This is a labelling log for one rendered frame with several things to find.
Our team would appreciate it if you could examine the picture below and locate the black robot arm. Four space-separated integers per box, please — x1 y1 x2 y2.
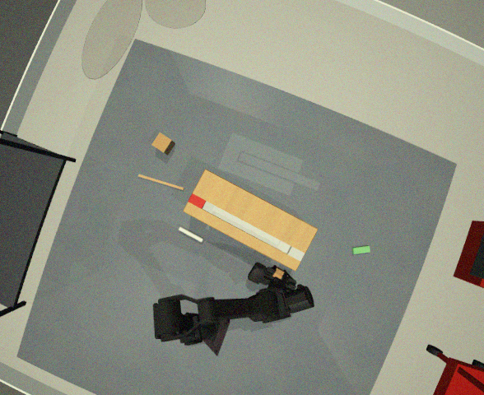
153 286 314 346

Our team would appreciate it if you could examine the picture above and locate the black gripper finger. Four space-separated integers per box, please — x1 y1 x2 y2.
282 270 297 283
267 264 277 276

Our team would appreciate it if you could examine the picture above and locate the small green block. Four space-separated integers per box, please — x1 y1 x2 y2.
352 245 370 254

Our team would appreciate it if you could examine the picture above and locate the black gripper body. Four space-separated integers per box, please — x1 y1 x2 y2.
248 262 296 293

